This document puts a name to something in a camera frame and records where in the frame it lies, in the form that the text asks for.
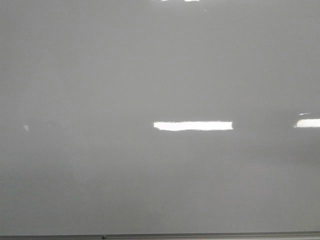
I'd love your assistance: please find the white glossy whiteboard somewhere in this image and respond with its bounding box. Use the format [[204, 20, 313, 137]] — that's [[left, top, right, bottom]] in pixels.
[[0, 0, 320, 235]]

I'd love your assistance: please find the grey aluminium whiteboard frame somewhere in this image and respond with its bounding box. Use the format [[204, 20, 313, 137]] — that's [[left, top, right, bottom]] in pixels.
[[0, 231, 320, 240]]

